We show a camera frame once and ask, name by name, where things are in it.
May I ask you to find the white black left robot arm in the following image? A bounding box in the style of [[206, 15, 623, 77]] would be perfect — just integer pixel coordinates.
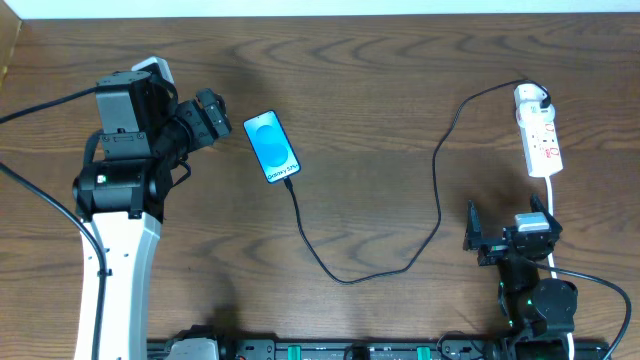
[[72, 67, 231, 359]]

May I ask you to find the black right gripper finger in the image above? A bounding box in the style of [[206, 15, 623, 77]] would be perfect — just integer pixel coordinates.
[[463, 200, 483, 251], [529, 194, 560, 231]]

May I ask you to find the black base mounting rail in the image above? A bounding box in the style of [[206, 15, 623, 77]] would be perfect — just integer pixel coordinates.
[[144, 324, 612, 360]]

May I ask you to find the brown cardboard panel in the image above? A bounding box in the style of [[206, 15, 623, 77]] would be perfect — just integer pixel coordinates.
[[0, 0, 23, 85]]

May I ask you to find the white power strip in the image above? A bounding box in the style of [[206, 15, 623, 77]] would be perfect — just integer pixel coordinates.
[[513, 82, 565, 179]]

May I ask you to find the white charger plug adapter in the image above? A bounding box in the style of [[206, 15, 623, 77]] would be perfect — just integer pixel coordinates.
[[515, 101, 556, 128]]

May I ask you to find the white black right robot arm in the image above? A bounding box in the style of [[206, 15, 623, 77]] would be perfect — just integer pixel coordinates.
[[463, 195, 578, 359]]

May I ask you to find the black USB charger cable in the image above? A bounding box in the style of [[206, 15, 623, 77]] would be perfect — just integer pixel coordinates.
[[283, 78, 553, 286]]

